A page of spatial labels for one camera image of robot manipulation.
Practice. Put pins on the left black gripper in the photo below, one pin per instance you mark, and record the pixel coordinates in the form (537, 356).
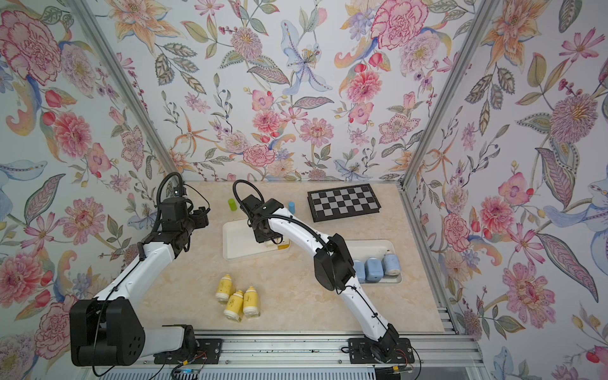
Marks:
(201, 214)

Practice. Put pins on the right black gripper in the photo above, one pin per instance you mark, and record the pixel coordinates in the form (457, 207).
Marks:
(259, 237)

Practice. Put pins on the white tray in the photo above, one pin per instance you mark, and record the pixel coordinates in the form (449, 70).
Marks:
(361, 250)
(239, 243)

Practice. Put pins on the yellow sharpener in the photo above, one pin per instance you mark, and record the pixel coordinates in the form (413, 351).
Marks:
(225, 289)
(250, 306)
(234, 306)
(284, 245)

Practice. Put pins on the blue sharpener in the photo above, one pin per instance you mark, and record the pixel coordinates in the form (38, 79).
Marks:
(374, 271)
(359, 267)
(391, 265)

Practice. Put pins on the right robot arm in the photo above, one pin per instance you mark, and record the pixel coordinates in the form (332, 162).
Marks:
(332, 261)

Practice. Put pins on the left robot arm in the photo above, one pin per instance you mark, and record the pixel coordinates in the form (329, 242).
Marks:
(105, 331)

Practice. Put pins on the green cylinder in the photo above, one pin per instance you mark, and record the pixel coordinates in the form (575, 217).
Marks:
(233, 205)

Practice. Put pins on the black white checkerboard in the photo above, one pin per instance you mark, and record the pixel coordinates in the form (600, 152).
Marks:
(344, 202)

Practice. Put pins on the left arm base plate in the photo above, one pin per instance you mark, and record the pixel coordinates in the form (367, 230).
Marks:
(204, 351)

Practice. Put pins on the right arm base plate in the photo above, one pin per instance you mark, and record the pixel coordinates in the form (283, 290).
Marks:
(359, 351)

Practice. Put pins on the aluminium mounting rail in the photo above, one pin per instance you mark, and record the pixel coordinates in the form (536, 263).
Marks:
(317, 356)

